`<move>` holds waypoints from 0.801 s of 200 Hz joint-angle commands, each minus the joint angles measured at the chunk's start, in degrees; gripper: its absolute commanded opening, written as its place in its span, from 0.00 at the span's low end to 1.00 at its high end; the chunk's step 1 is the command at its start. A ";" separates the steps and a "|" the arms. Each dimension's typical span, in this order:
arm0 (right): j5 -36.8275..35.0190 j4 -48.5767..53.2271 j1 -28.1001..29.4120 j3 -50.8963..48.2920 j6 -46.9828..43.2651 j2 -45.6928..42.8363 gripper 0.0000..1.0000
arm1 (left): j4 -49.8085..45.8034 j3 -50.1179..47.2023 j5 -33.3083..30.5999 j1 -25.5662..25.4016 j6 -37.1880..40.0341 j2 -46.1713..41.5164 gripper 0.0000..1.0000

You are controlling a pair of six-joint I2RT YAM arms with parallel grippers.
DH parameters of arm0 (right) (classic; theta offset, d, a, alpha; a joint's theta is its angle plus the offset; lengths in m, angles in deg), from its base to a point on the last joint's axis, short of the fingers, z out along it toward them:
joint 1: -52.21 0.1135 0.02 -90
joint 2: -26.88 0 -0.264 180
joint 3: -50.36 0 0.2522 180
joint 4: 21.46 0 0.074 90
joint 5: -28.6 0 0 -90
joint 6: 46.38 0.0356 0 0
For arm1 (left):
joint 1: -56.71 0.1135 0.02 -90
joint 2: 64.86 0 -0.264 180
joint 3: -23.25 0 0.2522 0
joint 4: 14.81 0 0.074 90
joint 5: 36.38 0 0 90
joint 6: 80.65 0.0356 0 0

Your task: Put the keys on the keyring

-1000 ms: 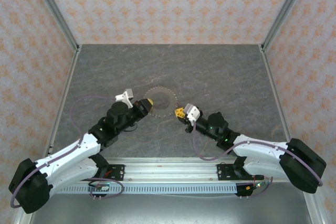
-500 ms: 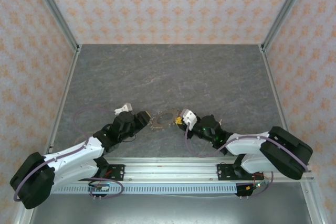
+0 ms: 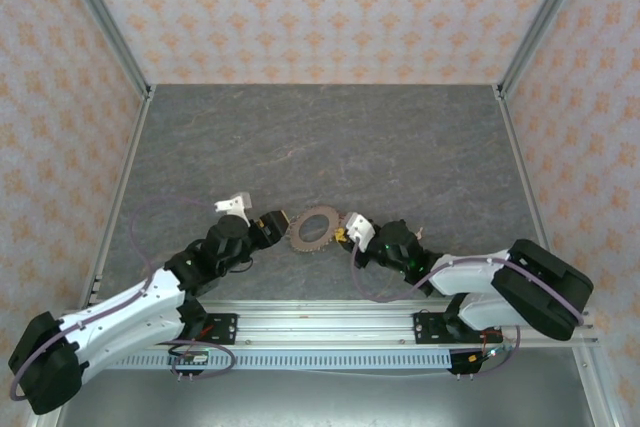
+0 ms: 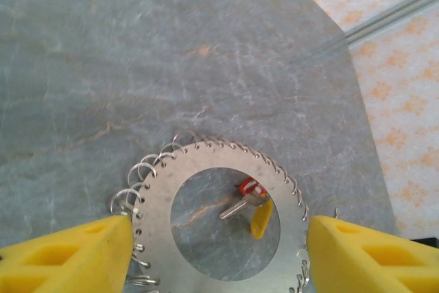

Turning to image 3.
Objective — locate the aluminium table side rail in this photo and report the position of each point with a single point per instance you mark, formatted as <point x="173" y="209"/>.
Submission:
<point x="129" y="172"/>
<point x="523" y="172"/>

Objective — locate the aluminium frame post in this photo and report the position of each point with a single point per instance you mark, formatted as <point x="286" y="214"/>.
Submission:
<point x="108" y="22"/>
<point x="539" y="22"/>

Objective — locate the small circuit board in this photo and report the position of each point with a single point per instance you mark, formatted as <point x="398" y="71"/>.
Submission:
<point x="195" y="358"/>
<point x="487" y="354"/>

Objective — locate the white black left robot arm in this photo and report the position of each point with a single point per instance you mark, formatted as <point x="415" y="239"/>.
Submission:
<point x="125" y="307"/>

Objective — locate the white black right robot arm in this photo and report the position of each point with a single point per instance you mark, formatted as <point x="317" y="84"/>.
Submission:
<point x="465" y="277"/>

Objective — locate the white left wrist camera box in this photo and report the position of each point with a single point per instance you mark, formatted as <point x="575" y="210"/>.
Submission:
<point x="235" y="204"/>

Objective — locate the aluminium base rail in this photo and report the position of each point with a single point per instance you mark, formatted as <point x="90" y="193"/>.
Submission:
<point x="325" y="322"/>

